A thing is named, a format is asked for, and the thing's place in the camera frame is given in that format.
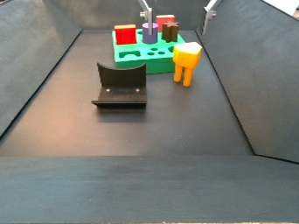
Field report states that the brown star block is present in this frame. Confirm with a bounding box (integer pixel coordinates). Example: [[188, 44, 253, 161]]
[[161, 22, 178, 42]]

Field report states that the red block at back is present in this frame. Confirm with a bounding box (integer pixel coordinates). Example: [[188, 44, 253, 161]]
[[154, 15, 174, 32]]

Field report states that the yellow three prong block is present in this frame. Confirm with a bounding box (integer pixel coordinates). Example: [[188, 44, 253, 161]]
[[172, 42, 201, 87]]

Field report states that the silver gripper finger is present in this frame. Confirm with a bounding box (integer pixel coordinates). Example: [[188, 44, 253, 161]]
[[137, 0, 152, 27], [201, 0, 218, 34]]

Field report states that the red rectangular block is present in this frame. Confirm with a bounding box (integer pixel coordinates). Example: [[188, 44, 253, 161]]
[[114, 24, 136, 45]]

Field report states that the black curved bracket stand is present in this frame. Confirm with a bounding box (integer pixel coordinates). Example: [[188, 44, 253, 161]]
[[90, 63, 146, 107]]

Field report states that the green shape sorting board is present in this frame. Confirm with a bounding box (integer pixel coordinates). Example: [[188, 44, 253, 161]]
[[112, 29, 184, 74]]

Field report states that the purple cylinder block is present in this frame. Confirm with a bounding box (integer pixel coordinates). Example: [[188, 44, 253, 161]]
[[142, 23, 158, 44]]

